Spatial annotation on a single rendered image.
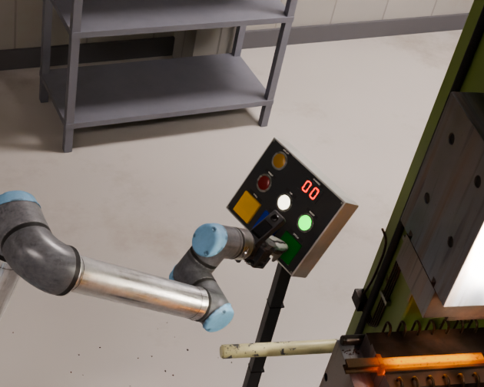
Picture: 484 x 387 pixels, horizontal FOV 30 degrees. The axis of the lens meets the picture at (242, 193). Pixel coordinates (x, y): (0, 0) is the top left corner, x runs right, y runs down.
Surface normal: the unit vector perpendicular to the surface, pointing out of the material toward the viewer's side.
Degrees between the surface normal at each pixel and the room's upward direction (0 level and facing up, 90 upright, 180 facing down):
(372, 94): 0
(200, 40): 90
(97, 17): 0
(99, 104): 0
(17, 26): 90
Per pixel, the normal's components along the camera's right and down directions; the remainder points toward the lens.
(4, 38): 0.41, 0.64
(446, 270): -0.96, 0.00
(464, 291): 0.21, 0.66
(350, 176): 0.18, -0.76
